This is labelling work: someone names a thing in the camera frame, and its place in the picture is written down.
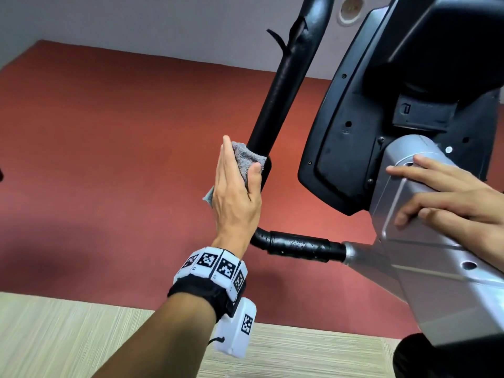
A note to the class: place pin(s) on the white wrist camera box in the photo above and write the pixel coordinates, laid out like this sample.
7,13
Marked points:
236,330

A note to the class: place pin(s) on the grey cleaning cloth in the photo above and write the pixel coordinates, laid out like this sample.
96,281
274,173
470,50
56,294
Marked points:
246,157

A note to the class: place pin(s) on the round white wall fixture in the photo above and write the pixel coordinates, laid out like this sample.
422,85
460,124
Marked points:
350,9

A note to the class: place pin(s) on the black machine housing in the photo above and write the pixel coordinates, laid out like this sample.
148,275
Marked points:
445,362

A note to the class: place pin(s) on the person's right thumb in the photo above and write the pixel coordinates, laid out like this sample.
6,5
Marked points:
445,224

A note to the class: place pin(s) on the person's left hand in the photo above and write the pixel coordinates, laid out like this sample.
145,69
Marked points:
234,208

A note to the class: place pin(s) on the person's left forearm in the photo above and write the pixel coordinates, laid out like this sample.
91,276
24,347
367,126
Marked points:
165,342

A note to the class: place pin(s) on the person's right middle finger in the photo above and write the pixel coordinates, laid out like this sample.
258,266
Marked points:
425,175

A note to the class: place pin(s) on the person's right hand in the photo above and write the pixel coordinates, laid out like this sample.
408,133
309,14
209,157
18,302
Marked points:
472,208

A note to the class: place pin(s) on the silver machine column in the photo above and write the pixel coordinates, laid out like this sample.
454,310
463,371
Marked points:
433,279

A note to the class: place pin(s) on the marker wristband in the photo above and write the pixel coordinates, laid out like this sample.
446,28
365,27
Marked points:
212,271

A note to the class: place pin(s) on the black machine console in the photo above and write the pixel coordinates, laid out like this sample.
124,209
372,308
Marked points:
354,114

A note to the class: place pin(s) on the person's left thumb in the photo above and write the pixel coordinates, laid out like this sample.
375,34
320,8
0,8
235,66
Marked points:
255,181

